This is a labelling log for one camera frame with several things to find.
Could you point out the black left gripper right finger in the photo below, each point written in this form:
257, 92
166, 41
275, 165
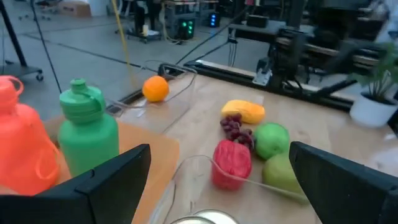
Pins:
342, 193

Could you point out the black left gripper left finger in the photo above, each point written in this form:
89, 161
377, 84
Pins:
109, 193

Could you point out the green plastic bottle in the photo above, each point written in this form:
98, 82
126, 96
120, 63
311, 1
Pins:
88, 140

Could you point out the red plastic bottle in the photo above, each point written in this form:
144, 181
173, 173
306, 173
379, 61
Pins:
21, 149

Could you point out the orange fruit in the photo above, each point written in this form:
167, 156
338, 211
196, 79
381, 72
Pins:
155, 89

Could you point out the red bell pepper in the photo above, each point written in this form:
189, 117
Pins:
231, 163

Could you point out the blue label tuna can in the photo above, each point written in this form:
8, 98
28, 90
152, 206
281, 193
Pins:
224, 216

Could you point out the dark red grape bunch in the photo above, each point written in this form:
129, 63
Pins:
234, 129

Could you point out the yellow mango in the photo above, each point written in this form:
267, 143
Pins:
245, 111

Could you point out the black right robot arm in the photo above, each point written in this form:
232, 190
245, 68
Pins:
289, 53

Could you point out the orange mat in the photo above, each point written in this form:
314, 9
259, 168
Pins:
149, 155

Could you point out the green pear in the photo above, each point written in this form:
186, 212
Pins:
280, 174

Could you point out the green plant in white pot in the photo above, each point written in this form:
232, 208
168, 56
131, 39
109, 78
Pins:
373, 109

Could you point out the clear plastic bin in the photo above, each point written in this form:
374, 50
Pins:
174, 105
199, 186

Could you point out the black wheeled stand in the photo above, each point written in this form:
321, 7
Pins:
15, 46

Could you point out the computer tower with green lights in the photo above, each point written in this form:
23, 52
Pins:
186, 28

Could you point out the brown cardboard box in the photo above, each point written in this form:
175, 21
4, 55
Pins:
74, 8

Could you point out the computer tower with blue lights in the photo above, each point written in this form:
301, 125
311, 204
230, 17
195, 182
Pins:
214, 19

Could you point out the black table frame rail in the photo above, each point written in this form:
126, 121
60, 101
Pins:
224, 73

